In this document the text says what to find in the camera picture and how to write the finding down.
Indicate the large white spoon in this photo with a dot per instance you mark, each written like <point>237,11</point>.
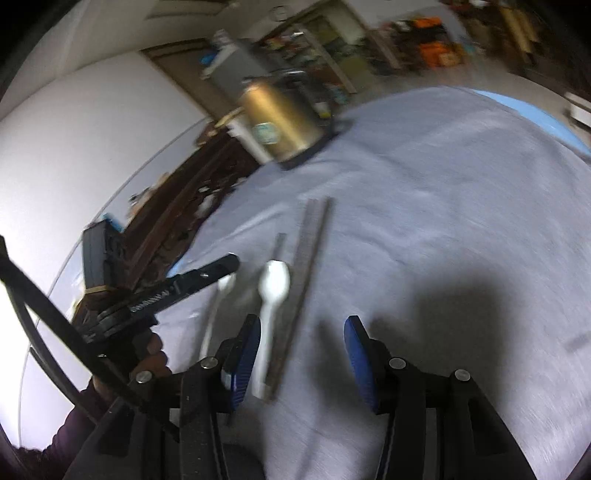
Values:
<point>274,281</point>

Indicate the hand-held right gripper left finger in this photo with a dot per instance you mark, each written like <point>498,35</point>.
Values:
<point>244,362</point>

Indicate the grey refrigerator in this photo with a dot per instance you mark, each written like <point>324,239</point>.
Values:
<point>231,76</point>

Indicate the glass shelf cabinet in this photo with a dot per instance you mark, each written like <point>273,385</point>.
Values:
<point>318,50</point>

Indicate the small white spoon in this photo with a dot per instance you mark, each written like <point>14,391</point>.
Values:
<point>214,314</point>

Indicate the white step stool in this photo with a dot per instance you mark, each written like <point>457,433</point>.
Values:
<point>579,108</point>

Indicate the carved wooden dining table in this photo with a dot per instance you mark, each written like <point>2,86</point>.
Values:
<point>184,198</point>

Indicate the brown slatted door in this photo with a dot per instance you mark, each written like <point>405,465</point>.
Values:
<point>180,69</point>

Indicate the light blue tablecloth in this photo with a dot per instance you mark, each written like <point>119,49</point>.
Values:
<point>531,110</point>

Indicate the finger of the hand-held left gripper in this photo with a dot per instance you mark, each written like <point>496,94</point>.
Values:
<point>203,277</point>

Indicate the black kettle base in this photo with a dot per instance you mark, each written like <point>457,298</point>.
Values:
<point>318,147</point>

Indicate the golden brown pillar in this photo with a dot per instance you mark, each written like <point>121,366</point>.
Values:
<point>519,30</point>

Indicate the person's left forearm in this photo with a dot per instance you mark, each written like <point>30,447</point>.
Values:
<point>74,429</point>

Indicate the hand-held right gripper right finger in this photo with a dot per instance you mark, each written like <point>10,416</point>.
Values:
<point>360,364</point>

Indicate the orange boxes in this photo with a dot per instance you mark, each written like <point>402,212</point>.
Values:
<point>434,41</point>

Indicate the person's left hand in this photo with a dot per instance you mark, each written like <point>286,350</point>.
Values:
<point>154,357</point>

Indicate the golden electric kettle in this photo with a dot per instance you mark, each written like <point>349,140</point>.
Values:
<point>277,120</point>

